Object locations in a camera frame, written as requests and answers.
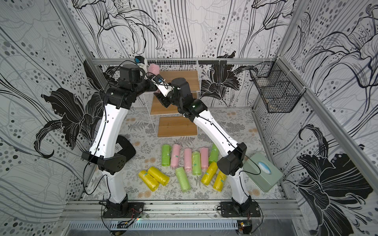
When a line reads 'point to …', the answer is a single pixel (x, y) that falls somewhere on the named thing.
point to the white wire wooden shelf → (171, 123)
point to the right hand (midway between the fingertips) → (162, 87)
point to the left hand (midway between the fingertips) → (153, 80)
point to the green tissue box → (261, 171)
